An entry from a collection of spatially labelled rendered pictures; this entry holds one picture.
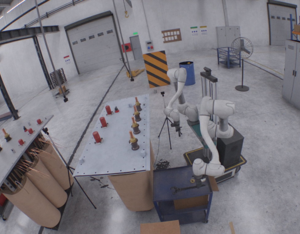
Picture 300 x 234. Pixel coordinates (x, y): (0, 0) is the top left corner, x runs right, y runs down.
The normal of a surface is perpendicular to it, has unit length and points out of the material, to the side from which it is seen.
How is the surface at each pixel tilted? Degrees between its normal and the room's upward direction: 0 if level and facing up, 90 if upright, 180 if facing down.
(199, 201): 90
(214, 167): 43
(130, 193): 90
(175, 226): 0
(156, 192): 0
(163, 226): 0
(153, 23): 90
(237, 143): 90
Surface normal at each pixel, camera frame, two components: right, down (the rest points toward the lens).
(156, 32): 0.01, 0.50
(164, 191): -0.19, -0.85
